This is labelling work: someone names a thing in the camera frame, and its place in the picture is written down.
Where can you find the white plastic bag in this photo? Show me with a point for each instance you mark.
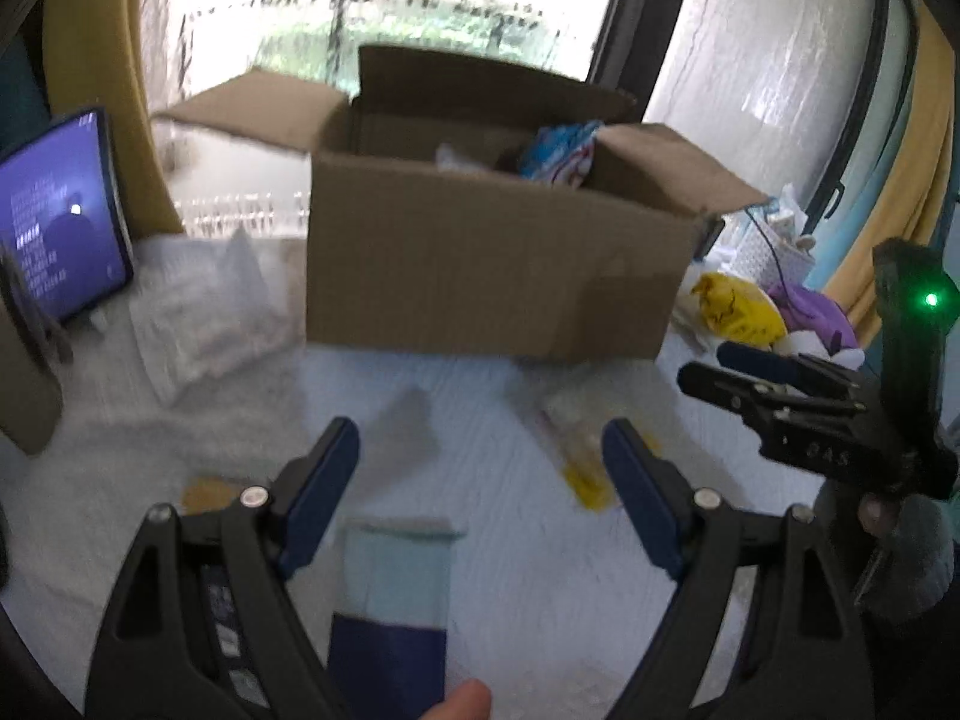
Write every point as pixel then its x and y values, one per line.
pixel 210 315

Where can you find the purple crumpled packet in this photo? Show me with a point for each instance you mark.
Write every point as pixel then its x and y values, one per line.
pixel 814 315

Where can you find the yellow curtain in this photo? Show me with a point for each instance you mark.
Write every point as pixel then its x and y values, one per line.
pixel 112 75
pixel 907 165

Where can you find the blue snack packet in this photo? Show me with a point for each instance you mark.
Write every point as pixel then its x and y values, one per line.
pixel 559 154

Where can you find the black window frame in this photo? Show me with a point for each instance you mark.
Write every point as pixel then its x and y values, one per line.
pixel 637 22

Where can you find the person's left hand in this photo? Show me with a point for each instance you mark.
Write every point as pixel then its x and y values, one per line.
pixel 461 701

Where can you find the clear yellow snack packet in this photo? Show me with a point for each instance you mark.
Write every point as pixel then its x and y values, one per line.
pixel 585 457

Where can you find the yellow plastic bag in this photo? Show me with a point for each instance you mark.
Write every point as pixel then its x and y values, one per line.
pixel 735 307

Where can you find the white perforated basket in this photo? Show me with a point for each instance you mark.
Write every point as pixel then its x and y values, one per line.
pixel 772 262

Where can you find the tablet with lit screen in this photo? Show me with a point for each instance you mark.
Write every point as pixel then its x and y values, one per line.
pixel 64 217

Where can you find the brown cardboard box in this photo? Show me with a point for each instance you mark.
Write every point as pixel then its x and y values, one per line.
pixel 480 262

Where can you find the light and dark blue packet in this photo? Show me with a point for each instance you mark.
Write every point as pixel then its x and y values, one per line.
pixel 394 600

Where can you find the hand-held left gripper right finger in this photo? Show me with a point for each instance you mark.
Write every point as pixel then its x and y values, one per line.
pixel 637 487

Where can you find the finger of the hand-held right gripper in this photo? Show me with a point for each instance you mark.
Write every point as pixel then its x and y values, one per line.
pixel 712 382
pixel 757 358

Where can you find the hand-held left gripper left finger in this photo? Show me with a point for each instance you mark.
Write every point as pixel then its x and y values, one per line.
pixel 322 487

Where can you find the teal curtain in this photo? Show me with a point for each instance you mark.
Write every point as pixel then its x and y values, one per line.
pixel 19 105

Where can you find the person's right hand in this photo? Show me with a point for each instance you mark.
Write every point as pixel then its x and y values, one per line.
pixel 874 517

